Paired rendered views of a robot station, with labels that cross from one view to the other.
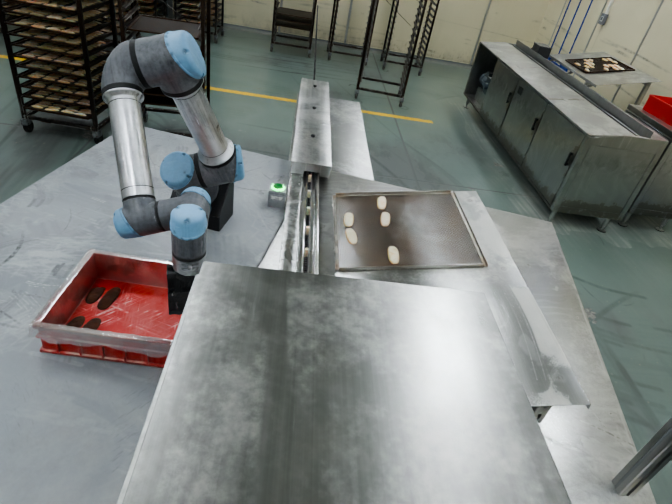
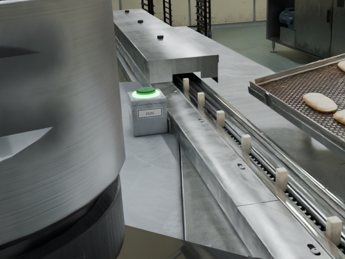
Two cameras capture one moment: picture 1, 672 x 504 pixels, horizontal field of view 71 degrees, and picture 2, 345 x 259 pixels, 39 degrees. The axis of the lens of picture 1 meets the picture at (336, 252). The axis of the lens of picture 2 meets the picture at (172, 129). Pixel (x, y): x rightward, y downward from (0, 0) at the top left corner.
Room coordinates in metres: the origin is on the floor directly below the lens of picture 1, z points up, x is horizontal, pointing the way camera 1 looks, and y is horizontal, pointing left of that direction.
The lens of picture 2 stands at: (0.75, 0.29, 1.16)
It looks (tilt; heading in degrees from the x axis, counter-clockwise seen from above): 20 degrees down; 357
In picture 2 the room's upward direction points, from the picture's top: 3 degrees counter-clockwise
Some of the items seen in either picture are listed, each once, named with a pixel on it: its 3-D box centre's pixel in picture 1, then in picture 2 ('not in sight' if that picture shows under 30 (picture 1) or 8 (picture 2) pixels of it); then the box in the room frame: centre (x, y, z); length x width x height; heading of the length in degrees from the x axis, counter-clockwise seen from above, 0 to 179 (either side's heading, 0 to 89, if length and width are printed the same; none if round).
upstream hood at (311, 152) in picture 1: (313, 119); (144, 34); (2.53, 0.27, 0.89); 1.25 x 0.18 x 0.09; 8
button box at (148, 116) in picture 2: (277, 199); (149, 119); (1.69, 0.28, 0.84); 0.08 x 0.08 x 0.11; 8
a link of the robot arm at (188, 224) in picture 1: (188, 231); not in sight; (0.85, 0.33, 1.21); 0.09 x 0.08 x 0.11; 13
